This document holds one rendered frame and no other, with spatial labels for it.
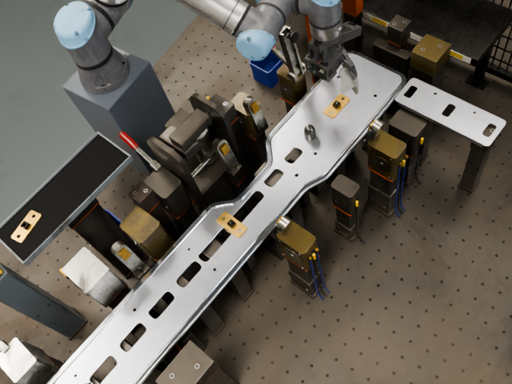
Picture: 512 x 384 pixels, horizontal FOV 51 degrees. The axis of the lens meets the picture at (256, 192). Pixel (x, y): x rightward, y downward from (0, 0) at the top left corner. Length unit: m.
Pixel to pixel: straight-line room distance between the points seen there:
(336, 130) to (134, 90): 0.61
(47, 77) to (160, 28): 0.74
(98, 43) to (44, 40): 2.20
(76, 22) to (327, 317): 1.07
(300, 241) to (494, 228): 0.67
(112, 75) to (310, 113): 0.58
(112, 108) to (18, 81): 2.02
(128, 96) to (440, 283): 1.07
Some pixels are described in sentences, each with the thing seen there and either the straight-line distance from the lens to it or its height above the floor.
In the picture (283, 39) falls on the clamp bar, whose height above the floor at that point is 1.20.
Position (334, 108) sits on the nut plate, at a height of 1.00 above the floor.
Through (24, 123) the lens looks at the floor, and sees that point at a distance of 3.40.
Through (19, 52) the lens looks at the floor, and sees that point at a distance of 3.82.
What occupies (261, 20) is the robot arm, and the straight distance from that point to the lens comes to 1.21.
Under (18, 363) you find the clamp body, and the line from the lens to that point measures 1.46.
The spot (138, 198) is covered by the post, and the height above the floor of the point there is 1.10.
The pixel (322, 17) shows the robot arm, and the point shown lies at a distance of 1.27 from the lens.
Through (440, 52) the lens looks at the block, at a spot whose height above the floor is 1.06.
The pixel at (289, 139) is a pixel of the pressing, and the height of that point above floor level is 1.00.
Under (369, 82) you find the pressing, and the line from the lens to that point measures 1.65.
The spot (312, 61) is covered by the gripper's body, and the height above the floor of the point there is 1.25.
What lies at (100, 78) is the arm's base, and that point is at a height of 1.15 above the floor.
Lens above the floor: 2.27
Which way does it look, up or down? 60 degrees down
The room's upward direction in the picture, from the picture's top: 19 degrees counter-clockwise
